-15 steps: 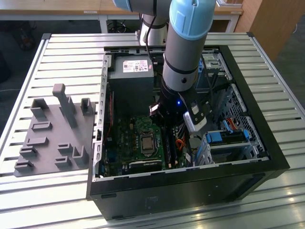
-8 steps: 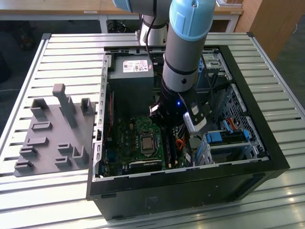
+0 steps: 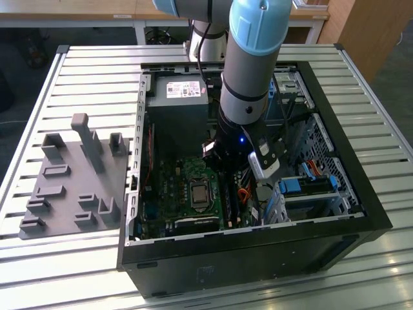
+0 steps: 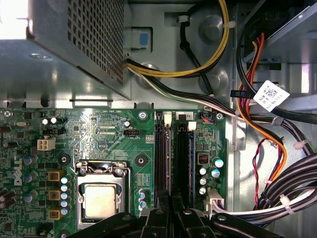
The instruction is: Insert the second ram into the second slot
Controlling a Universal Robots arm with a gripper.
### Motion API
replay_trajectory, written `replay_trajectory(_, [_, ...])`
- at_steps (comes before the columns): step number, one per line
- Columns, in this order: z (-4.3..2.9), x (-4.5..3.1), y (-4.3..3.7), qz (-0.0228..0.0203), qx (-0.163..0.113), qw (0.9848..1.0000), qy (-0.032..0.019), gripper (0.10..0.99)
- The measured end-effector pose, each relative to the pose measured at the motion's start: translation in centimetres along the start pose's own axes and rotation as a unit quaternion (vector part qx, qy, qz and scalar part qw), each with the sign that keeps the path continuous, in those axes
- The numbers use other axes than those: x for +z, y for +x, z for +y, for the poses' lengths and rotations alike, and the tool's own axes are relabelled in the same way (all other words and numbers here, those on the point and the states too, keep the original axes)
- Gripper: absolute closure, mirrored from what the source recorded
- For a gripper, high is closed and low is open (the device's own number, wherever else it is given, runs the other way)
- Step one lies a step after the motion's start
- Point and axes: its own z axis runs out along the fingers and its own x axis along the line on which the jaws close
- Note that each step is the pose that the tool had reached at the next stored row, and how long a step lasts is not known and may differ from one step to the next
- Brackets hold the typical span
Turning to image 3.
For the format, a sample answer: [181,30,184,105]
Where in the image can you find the wooden desk with white frame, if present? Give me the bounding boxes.
[0,0,330,45]

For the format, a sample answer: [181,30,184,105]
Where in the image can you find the perforated metal disk bay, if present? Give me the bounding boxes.
[290,112,364,216]

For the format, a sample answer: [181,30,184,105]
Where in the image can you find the black cables under desk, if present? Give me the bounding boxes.
[144,27,177,45]

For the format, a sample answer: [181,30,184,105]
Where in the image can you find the black RAM slot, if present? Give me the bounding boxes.
[221,172,234,231]

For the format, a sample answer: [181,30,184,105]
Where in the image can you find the grey power supply unit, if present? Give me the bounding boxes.
[146,76,210,156]

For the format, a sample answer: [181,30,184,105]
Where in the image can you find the black graphics card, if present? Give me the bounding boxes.
[174,215,221,234]

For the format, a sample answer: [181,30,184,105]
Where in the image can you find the grey parts rack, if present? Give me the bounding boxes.
[19,112,132,240]

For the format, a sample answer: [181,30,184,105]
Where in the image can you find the green motherboard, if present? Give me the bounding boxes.
[140,151,257,240]

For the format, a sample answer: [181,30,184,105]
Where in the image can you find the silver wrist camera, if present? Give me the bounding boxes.
[247,150,281,181]

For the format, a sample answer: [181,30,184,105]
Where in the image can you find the blue drive bay latch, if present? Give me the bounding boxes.
[266,80,277,104]

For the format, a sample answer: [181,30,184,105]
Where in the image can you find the CPU socket with CPU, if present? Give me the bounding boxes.
[188,176,213,211]

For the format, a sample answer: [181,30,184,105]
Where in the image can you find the brown wooden cabinet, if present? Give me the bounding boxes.
[317,0,413,83]

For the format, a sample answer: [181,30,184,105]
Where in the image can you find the orange wire bundle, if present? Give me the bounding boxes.
[237,187,256,205]

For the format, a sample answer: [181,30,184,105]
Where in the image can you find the black camera cable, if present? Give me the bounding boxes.
[274,72,293,152]

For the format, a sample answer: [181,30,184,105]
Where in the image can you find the red and blue disk wires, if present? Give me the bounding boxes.
[301,159,324,181]

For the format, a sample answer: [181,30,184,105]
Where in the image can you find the black open PC case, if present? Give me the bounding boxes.
[116,59,394,300]

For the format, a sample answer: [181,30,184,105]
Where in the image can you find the hard disk in blue carrier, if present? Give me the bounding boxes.
[276,175,339,197]

